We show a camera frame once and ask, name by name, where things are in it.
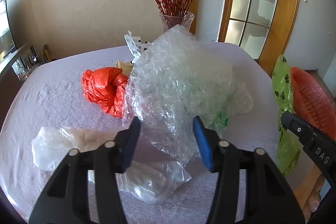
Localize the green paw print bag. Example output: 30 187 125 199
270 54 302 177

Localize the clear plastic bag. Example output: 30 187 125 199
116 161 192 203

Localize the small orange plastic bag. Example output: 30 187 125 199
81 67 128 119

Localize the bubble wrap sheet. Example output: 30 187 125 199
123 25 253 165

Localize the white plastic bag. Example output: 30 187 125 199
31 126 126 171

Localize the dark green plastic bag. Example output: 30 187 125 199
206 106 229 134

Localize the right hand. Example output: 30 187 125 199
302 174 325 223

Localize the red lined waste basket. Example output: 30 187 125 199
290 67 335 139

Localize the dark tv cabinet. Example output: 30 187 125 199
0 43 29 127

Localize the clutter on floor by cabinet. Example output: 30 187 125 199
12 44 53 84

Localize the beige paper bag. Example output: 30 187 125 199
114 60 133 76

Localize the television screen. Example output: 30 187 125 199
0 0 16 62

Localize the white black spotted wrapper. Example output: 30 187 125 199
124 31 151 65

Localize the glass vase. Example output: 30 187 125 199
159 11 195 32

